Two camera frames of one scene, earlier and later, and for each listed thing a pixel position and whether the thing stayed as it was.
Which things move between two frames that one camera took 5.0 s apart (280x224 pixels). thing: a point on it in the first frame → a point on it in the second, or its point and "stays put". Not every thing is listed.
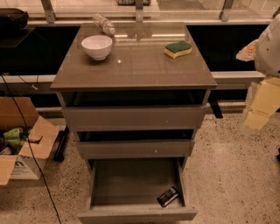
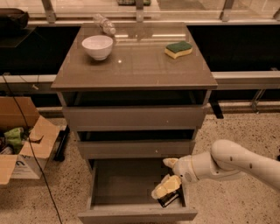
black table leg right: x=213 y=101 stays put
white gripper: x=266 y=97 → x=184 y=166
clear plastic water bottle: x=104 y=24 stays put
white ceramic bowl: x=98 y=46 stays put
